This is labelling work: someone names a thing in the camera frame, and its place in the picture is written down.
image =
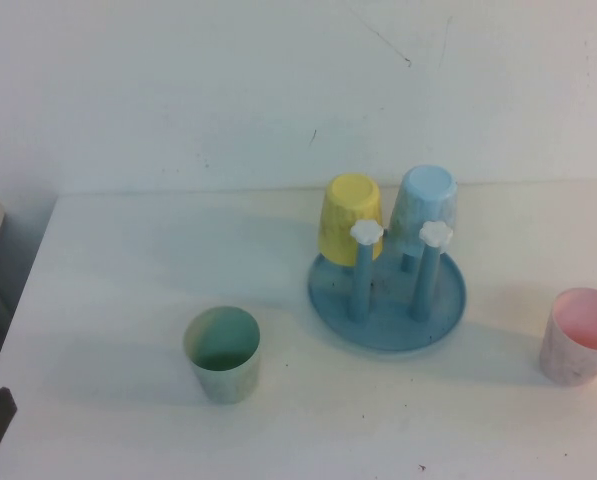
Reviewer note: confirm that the pink marbled cup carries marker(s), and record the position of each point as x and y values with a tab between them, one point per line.
568	360

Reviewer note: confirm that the blue cup stand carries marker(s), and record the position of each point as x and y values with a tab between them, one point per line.
388	325

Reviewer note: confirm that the yellow cup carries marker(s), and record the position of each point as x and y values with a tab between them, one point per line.
343	215

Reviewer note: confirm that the light blue cup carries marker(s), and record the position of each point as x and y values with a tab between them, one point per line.
423	200

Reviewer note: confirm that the green cup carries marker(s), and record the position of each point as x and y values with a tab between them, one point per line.
223	372

